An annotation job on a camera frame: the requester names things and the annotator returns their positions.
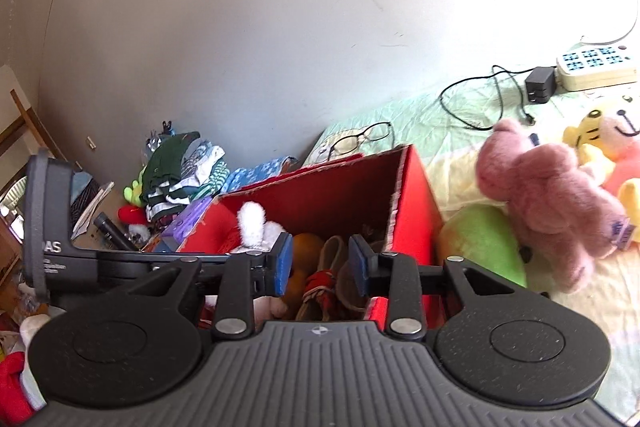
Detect beige plush toy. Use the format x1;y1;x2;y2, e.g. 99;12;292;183
295;236;383;323

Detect yellow tiger plush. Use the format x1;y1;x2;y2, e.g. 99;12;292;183
562;94;640;229

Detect black charger with cable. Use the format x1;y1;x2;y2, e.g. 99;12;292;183
440;65;557;131

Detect white paper sheet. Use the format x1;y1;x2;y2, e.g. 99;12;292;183
71;182;117;241

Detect dark green garment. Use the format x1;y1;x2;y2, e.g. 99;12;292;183
141;133;201;204

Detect white long-eared plush toy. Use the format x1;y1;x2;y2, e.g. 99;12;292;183
230;201;286;255

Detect wooden furniture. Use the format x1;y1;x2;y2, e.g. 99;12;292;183
0;64;67;258

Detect blue patterned towel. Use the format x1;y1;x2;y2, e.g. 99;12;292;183
220;157;302;196

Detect pile of folded clothes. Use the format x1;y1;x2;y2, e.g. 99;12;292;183
142;142;229;224

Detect printed bed sheet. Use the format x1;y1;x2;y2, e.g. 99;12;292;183
305;72;640;423

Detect green mushroom plush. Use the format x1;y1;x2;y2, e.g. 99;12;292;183
437;204;551;297

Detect person's left hand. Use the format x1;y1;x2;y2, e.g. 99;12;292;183
19;313;52;409

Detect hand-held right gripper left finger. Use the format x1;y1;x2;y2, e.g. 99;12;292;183
125;232;294;342

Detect white power strip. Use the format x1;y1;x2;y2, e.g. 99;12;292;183
556;44;640;92

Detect black cylinder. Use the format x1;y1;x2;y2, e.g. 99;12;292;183
94;213;137;252

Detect green frog toy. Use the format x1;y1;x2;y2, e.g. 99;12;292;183
123;166;149;208

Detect orange-brown plush toy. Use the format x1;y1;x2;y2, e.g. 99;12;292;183
284;233;326;305

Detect pink teddy bear plush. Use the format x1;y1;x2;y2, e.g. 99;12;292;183
475;118;633;294

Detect red plush toy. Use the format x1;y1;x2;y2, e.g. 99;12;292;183
118;205;149;226

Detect red storage box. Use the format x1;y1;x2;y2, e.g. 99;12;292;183
175;144;446;329

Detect black-framed glasses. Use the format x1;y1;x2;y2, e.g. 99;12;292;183
327;122;394;158

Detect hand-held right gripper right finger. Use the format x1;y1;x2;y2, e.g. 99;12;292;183
348;234;516;342

